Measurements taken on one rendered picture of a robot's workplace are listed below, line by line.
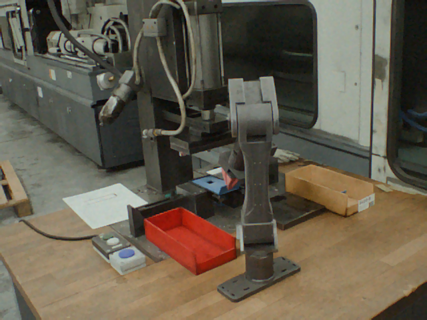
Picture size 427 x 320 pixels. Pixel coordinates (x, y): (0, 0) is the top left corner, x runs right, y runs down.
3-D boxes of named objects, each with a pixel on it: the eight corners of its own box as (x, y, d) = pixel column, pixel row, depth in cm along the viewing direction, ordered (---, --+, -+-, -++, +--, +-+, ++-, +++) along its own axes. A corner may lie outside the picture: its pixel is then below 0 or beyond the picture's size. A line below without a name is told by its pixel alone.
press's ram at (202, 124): (191, 166, 134) (182, 57, 125) (147, 147, 154) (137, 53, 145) (243, 151, 144) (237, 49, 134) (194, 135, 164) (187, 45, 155)
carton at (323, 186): (345, 220, 137) (346, 195, 134) (285, 196, 156) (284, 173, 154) (374, 207, 144) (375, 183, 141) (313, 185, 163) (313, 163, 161)
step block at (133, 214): (135, 237, 133) (131, 208, 130) (130, 234, 136) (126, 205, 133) (155, 230, 137) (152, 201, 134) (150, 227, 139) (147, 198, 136)
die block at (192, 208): (196, 222, 140) (194, 198, 138) (178, 211, 148) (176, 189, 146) (249, 202, 151) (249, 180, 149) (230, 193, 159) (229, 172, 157)
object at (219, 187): (221, 196, 135) (221, 187, 134) (191, 182, 147) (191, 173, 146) (241, 189, 139) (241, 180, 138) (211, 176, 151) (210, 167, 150)
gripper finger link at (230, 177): (229, 174, 142) (237, 151, 136) (243, 191, 138) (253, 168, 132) (210, 180, 138) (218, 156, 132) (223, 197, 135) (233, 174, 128)
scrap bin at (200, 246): (196, 276, 113) (194, 253, 111) (145, 239, 132) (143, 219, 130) (237, 258, 119) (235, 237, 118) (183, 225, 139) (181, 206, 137)
